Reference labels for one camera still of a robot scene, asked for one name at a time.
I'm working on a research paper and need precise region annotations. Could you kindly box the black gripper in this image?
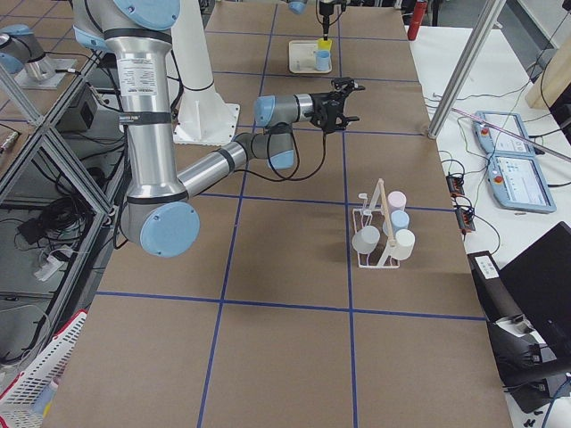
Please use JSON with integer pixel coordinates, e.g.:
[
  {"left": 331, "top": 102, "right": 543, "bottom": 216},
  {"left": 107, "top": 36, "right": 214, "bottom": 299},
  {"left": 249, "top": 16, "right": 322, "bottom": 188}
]
[
  {"left": 310, "top": 77, "right": 365, "bottom": 134},
  {"left": 317, "top": 0, "right": 347, "bottom": 41}
]

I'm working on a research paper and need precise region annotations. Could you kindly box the yellow plastic cup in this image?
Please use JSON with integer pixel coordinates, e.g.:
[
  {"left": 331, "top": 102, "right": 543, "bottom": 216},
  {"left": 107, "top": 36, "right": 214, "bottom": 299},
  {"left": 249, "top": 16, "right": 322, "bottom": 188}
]
[{"left": 317, "top": 37, "right": 333, "bottom": 52}]

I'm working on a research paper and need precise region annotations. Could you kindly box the pink plastic cup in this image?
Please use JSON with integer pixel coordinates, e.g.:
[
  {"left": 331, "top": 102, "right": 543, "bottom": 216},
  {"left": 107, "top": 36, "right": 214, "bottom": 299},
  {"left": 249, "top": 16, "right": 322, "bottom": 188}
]
[{"left": 387, "top": 191, "right": 407, "bottom": 213}]

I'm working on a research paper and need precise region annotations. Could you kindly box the light blue cup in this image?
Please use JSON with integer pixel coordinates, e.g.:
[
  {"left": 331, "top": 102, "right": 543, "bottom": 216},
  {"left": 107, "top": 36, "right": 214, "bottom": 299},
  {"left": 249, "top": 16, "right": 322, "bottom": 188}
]
[
  {"left": 315, "top": 50, "right": 331, "bottom": 72},
  {"left": 390, "top": 210, "right": 410, "bottom": 234}
]

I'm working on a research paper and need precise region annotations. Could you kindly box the grey plastic cup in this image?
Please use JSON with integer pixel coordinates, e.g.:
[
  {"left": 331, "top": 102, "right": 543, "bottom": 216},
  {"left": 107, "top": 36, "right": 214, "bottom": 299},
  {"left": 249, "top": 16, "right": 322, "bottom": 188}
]
[{"left": 352, "top": 225, "right": 381, "bottom": 255}]

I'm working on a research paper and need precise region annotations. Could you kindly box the pale mint white cup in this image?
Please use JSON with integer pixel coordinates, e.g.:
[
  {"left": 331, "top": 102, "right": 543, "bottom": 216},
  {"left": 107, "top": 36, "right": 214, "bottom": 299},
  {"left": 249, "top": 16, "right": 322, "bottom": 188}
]
[{"left": 393, "top": 229, "right": 416, "bottom": 261}]

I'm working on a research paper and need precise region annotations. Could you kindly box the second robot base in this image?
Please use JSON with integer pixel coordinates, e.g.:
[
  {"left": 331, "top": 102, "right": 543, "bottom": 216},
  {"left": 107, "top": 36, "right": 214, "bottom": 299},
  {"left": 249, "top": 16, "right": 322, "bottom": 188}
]
[{"left": 1, "top": 24, "right": 77, "bottom": 90}]

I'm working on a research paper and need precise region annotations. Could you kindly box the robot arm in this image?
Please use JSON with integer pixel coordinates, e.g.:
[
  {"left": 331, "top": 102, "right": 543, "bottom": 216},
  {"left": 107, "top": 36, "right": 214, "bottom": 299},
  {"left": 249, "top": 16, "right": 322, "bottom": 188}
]
[
  {"left": 73, "top": 1, "right": 359, "bottom": 258},
  {"left": 286, "top": 0, "right": 348, "bottom": 41}
]

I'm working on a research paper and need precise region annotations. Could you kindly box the cream plastic tray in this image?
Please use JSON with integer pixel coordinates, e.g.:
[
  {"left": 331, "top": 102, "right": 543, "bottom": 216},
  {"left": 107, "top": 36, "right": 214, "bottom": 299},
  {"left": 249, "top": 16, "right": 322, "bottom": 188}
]
[{"left": 288, "top": 40, "right": 332, "bottom": 74}]

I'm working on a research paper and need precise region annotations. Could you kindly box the red cylinder tube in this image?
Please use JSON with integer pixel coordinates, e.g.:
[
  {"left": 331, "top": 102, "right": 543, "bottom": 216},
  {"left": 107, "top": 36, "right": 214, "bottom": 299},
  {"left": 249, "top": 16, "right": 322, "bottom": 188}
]
[{"left": 407, "top": 0, "right": 428, "bottom": 41}]

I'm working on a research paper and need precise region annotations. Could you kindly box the teach pendant with red button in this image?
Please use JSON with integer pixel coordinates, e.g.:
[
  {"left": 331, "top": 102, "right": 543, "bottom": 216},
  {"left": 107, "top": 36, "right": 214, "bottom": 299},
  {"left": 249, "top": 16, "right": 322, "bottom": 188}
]
[{"left": 473, "top": 111, "right": 534, "bottom": 156}]

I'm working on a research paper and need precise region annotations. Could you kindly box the dark labelled box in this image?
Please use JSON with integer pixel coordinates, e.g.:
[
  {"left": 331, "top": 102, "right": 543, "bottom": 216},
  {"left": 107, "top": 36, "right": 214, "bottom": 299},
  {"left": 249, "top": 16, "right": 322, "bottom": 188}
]
[{"left": 467, "top": 251, "right": 523, "bottom": 323}]

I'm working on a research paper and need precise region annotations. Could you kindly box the black computer monitor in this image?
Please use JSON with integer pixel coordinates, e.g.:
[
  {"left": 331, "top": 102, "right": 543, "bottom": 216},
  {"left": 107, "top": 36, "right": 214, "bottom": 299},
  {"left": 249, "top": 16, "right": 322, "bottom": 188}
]
[{"left": 500, "top": 221, "right": 571, "bottom": 358}]

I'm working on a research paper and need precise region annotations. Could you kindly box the black power adapter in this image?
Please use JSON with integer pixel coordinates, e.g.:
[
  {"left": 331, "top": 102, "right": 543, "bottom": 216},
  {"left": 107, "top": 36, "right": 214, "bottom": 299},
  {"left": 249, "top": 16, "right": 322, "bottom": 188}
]
[{"left": 55, "top": 85, "right": 97, "bottom": 132}]

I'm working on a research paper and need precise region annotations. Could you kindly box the white plastic basket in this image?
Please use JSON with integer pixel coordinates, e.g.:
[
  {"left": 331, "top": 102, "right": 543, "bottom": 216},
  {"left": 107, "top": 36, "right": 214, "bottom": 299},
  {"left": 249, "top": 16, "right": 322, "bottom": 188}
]
[{"left": 1, "top": 309, "right": 87, "bottom": 427}]

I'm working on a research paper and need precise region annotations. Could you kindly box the white wire cup rack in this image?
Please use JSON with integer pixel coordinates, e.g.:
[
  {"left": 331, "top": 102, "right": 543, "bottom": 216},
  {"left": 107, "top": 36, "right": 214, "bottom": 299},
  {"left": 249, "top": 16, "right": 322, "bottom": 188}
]
[{"left": 352, "top": 178, "right": 400, "bottom": 269}]

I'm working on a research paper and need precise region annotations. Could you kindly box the aluminium frame column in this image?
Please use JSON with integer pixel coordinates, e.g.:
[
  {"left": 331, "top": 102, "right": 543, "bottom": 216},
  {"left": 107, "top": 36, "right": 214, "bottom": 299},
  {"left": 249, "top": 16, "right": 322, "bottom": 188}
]
[{"left": 426, "top": 0, "right": 506, "bottom": 139}]

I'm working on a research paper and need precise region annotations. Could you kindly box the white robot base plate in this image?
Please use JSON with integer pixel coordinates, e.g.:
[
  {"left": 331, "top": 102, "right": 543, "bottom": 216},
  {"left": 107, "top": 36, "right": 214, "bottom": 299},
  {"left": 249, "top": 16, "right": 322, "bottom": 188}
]
[{"left": 171, "top": 0, "right": 240, "bottom": 145}]

